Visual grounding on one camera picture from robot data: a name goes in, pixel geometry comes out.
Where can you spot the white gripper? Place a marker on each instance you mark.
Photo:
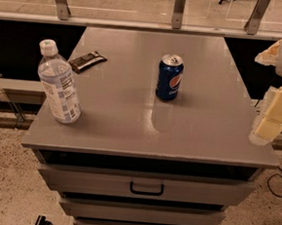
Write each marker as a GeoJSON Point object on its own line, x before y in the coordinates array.
{"type": "Point", "coordinates": [268, 123]}

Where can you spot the grey drawer cabinet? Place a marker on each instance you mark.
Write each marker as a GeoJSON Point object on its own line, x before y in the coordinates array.
{"type": "Point", "coordinates": [196, 144]}

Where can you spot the black drawer handle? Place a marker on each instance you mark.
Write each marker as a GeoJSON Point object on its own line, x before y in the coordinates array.
{"type": "Point", "coordinates": [146, 189]}

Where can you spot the black object on floor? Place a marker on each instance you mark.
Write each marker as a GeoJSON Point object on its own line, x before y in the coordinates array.
{"type": "Point", "coordinates": [41, 220]}

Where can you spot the blue pepsi can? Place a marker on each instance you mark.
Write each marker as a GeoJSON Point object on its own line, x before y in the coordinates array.
{"type": "Point", "coordinates": [171, 69]}

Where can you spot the middle metal railing bracket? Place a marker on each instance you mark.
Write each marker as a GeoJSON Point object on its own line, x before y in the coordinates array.
{"type": "Point", "coordinates": [178, 13]}

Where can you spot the clear plastic water bottle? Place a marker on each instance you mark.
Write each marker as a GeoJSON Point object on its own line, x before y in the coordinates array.
{"type": "Point", "coordinates": [57, 77]}

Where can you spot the left metal railing bracket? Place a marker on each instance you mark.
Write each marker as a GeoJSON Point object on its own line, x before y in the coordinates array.
{"type": "Point", "coordinates": [63, 11]}

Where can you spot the dark snack bar wrapper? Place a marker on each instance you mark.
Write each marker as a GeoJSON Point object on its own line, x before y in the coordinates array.
{"type": "Point", "coordinates": [82, 63]}

